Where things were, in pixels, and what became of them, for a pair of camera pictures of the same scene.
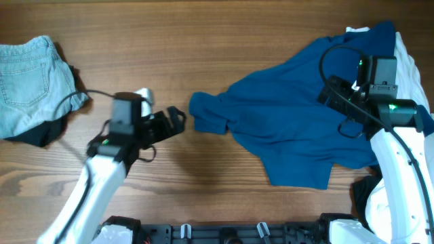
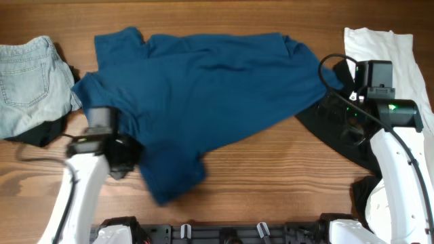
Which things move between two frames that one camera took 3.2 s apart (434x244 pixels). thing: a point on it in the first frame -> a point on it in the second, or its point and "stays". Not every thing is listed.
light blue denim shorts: (36, 85) stays
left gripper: (164, 131) -> (133, 143)
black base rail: (285, 234) stays
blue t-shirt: (277, 113) -> (169, 92)
